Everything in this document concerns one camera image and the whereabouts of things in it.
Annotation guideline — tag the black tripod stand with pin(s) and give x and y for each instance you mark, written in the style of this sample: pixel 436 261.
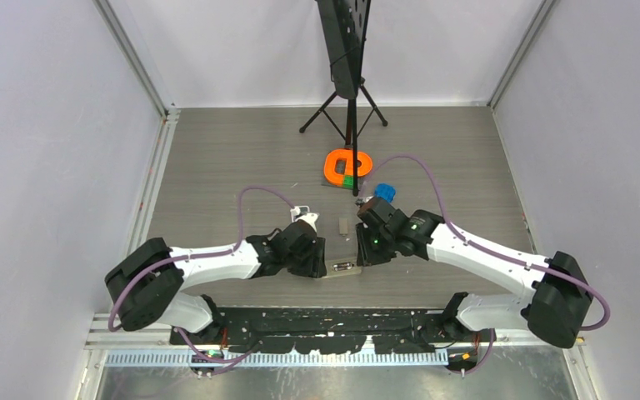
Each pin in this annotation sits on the black tripod stand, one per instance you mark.
pixel 344 28

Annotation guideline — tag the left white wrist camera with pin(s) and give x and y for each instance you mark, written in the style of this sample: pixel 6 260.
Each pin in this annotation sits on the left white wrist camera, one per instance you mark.
pixel 310 219

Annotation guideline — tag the blue toy car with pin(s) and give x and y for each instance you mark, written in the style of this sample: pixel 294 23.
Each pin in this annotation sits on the blue toy car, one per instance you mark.
pixel 385 191

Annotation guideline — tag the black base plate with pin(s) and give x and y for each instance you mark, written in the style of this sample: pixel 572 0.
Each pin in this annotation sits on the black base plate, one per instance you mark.
pixel 281 330

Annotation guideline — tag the slotted cable duct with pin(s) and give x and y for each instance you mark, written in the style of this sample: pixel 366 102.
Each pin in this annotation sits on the slotted cable duct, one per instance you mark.
pixel 179 358

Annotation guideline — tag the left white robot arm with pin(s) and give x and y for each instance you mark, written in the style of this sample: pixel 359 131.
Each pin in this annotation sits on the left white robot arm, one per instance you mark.
pixel 149 286

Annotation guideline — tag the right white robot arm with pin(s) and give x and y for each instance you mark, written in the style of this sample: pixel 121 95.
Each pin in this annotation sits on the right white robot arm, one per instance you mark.
pixel 544 295

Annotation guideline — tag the orange and green block toy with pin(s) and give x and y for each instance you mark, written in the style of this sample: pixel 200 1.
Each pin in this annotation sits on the orange and green block toy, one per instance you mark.
pixel 338 168

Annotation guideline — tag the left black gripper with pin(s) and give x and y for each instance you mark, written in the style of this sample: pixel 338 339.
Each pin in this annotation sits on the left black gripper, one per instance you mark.
pixel 316 267

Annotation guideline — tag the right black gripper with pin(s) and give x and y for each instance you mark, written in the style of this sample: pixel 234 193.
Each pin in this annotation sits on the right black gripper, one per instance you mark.
pixel 365 257

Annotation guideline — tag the beige battery cover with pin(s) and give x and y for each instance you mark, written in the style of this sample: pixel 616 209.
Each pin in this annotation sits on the beige battery cover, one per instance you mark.
pixel 343 226

